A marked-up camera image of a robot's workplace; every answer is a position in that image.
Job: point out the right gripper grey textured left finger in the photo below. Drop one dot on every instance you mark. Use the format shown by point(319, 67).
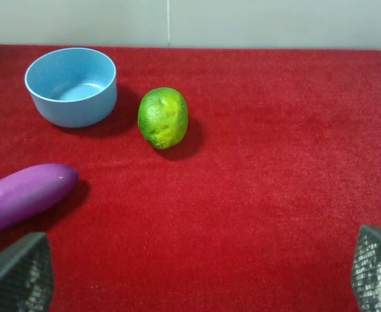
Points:
point(26, 274)

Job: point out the right gripper grey textured right finger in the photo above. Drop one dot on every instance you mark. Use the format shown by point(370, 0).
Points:
point(366, 269)

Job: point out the purple toy eggplant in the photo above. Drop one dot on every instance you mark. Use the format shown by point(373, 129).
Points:
point(33, 190)

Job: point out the red felt table cloth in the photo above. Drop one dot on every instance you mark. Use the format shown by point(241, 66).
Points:
point(256, 209)

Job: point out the light blue bowl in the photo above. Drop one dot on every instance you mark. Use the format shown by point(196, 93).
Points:
point(73, 87)

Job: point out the green lime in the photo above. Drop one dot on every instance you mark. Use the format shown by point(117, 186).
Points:
point(163, 117)

